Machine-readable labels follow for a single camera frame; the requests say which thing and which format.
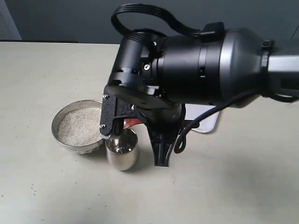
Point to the white plastic tray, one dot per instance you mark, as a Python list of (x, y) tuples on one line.
[(205, 126)]

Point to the small steel cup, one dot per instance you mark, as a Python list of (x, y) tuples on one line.
[(123, 153)]

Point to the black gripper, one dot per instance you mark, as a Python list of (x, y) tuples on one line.
[(150, 86)]

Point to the steel bowl of rice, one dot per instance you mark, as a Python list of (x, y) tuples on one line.
[(76, 126)]

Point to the dark red wooden spoon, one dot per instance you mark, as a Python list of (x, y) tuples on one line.
[(130, 122)]

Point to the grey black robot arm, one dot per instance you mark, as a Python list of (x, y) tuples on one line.
[(231, 69)]

